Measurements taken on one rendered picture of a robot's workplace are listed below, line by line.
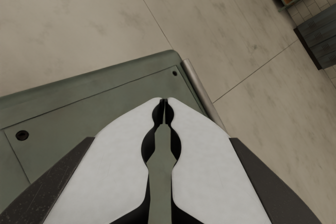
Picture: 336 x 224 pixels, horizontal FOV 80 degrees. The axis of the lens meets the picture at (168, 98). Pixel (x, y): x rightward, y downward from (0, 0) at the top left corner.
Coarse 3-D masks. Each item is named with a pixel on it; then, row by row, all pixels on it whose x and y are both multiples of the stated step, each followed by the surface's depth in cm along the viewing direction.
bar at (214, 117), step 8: (184, 64) 48; (192, 72) 48; (192, 80) 48; (200, 88) 47; (200, 96) 48; (208, 96) 48; (208, 104) 47; (208, 112) 47; (216, 112) 47; (216, 120) 47; (224, 128) 47
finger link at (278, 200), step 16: (240, 144) 8; (240, 160) 7; (256, 160) 7; (256, 176) 7; (272, 176) 7; (256, 192) 6; (272, 192) 6; (288, 192) 6; (272, 208) 6; (288, 208) 6; (304, 208) 6
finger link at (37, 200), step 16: (80, 144) 8; (64, 160) 7; (80, 160) 7; (48, 176) 7; (64, 176) 7; (32, 192) 6; (48, 192) 6; (16, 208) 6; (32, 208) 6; (48, 208) 6
